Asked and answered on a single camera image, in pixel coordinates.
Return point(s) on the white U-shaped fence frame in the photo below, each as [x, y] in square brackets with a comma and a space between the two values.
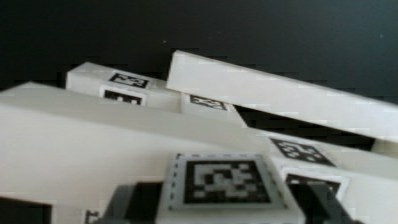
[286, 96]

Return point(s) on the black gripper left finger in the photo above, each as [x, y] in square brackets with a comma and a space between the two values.
[135, 204]

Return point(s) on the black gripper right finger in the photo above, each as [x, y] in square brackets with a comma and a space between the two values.
[321, 205]

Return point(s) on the white chair back frame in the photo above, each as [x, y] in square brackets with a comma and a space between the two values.
[85, 143]

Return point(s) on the white chair leg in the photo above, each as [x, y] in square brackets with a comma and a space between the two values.
[222, 191]
[124, 86]

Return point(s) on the white chair seat plate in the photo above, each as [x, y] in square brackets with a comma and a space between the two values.
[211, 109]

